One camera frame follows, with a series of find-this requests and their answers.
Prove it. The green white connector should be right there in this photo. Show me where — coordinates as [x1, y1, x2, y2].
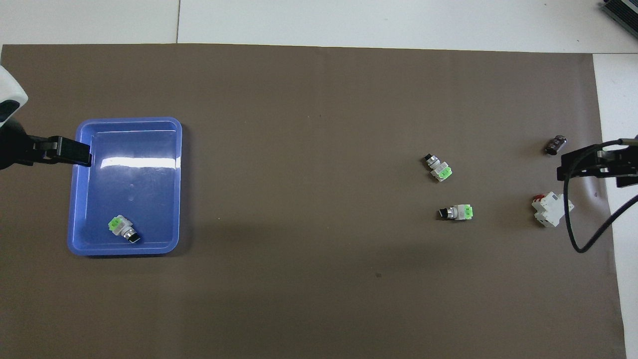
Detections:
[438, 204, 474, 221]

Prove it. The brown table mat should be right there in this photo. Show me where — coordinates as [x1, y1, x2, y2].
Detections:
[0, 44, 628, 359]

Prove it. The black electronics box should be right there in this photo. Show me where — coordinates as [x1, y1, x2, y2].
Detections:
[601, 0, 638, 35]

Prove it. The green white selector switch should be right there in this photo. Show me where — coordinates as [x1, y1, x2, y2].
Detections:
[423, 153, 453, 182]
[108, 215, 142, 245]

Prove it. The small dark cylindrical capacitor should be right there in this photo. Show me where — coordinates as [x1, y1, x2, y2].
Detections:
[545, 135, 568, 156]

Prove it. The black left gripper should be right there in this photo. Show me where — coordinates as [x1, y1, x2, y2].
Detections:
[0, 119, 93, 171]

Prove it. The blue plastic tray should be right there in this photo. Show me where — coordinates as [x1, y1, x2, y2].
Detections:
[67, 117, 183, 257]

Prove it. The white red circuit breaker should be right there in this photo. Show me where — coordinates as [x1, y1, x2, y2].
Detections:
[531, 192, 575, 228]

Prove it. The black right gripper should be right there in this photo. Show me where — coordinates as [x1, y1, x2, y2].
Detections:
[556, 136, 638, 188]

